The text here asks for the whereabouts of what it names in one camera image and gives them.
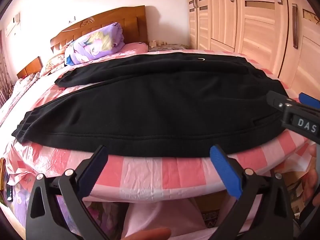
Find brown patterned curtain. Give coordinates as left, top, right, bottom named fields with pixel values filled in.
left=0, top=30, right=13, bottom=105

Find person's pink clothing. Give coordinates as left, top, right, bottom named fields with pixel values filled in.
left=125, top=201, right=207, bottom=238

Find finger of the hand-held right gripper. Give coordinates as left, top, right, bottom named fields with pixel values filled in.
left=299, top=92, right=320, bottom=112
left=266, top=91, right=299, bottom=109

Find pale floral blanket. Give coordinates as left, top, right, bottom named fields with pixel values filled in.
left=0, top=72, right=41, bottom=122

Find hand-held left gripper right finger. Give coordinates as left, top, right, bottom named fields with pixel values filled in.
left=209, top=144, right=302, bottom=240

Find nightstand with floral cloth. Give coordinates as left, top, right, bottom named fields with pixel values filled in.
left=147, top=42, right=191, bottom=52

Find white air conditioner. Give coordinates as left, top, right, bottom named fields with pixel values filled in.
left=5, top=14, right=22, bottom=37

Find person's left hand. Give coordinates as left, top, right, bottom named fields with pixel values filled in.
left=129, top=227, right=172, bottom=240

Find light wooden wardrobe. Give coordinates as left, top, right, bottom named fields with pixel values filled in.
left=186, top=0, right=320, bottom=98

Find wooden bed headboard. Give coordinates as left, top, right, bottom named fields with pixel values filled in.
left=50, top=5, right=147, bottom=53

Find orange floral pillow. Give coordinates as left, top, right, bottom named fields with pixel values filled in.
left=40, top=54, right=67, bottom=77

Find pink checkered bed cover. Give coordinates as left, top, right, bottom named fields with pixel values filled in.
left=0, top=51, right=320, bottom=205

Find purple floral folded quilt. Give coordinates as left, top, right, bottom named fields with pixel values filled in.
left=64, top=22, right=125, bottom=65

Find black pants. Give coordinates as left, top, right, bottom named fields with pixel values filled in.
left=12, top=52, right=290, bottom=158

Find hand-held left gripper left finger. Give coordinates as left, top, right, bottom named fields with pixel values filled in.
left=25, top=145, right=124, bottom=240

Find cardboard box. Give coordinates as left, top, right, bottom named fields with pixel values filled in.
left=195, top=192, right=238, bottom=229

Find person's right hand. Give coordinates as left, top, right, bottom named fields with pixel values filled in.
left=301, top=145, right=320, bottom=204

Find purple floral bed skirt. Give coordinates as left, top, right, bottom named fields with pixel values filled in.
left=0, top=175, right=125, bottom=240

